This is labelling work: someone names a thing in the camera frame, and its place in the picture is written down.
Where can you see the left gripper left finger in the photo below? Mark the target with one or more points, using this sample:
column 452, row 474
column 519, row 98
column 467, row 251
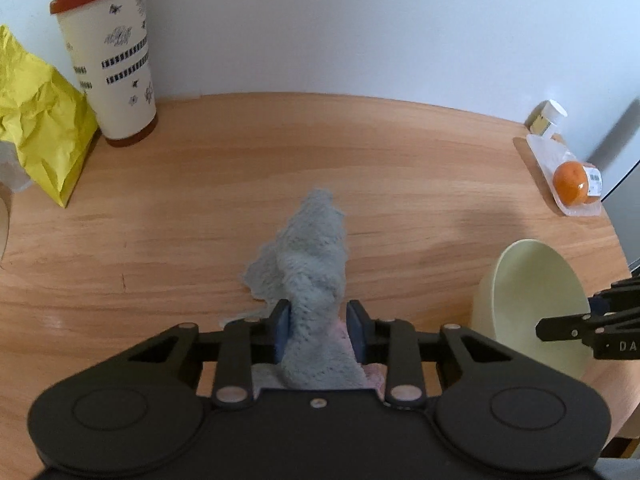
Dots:
column 243, row 344

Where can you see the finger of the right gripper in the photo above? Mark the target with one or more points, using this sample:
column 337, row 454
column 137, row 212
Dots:
column 584, row 327

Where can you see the grey pink cleaning cloth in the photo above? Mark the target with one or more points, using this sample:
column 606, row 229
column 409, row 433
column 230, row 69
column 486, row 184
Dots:
column 306, row 265

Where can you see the orange mandarin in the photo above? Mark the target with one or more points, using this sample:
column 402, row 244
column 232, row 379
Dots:
column 570, row 182

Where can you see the pale green bowl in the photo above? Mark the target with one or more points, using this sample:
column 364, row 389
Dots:
column 528, row 282

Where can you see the yellow crumpled paper bag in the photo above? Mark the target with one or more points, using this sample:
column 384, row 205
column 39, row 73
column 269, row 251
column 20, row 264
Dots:
column 49, row 122

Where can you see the small white capped bottle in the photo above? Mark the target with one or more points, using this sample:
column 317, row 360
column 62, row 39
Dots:
column 546, row 119

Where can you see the white red lidded tumbler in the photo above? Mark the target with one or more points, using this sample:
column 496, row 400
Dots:
column 108, row 43

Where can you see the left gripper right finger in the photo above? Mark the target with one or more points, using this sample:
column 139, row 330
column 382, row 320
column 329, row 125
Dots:
column 391, row 343

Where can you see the clear plastic fruit tray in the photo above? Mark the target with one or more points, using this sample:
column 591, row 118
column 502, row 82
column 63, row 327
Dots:
column 549, row 155

